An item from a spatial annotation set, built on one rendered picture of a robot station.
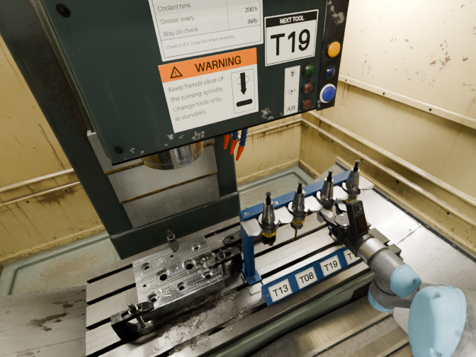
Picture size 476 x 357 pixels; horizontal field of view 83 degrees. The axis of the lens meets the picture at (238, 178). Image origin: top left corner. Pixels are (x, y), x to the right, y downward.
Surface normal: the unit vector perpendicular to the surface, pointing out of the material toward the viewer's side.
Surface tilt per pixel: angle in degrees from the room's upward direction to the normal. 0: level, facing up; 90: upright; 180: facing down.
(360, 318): 7
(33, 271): 0
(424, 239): 24
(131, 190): 90
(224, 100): 90
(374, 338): 8
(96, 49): 90
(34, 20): 90
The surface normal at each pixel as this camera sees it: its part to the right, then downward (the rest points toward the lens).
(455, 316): -0.17, -0.62
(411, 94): -0.91, 0.30
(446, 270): -0.44, -0.60
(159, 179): 0.42, 0.52
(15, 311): 0.30, -0.85
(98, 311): -0.07, -0.80
